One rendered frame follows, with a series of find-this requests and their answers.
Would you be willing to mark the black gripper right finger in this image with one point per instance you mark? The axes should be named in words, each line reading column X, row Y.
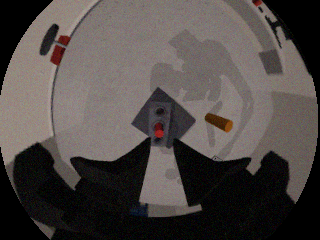
column 199, row 174

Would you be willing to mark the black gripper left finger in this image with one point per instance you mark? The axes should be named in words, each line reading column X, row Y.
column 126, row 174

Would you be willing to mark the brown cylinder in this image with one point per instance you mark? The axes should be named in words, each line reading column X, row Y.
column 219, row 122

